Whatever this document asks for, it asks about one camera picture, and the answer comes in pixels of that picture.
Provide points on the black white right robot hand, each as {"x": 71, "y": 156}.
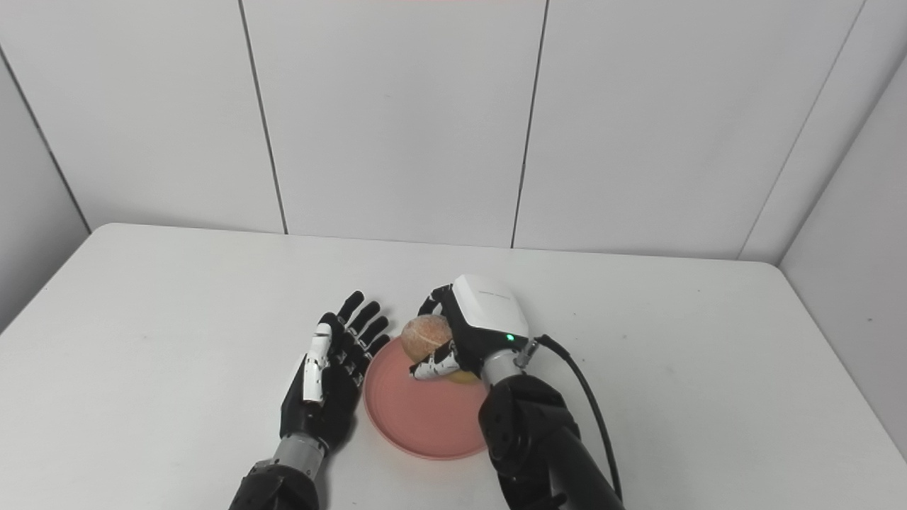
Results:
{"x": 485, "y": 308}

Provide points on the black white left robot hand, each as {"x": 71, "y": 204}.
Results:
{"x": 326, "y": 404}

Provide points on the brown bread roll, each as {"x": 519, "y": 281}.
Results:
{"x": 425, "y": 334}

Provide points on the pink round plate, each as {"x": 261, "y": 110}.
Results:
{"x": 425, "y": 414}

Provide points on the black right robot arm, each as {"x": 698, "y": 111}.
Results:
{"x": 531, "y": 439}

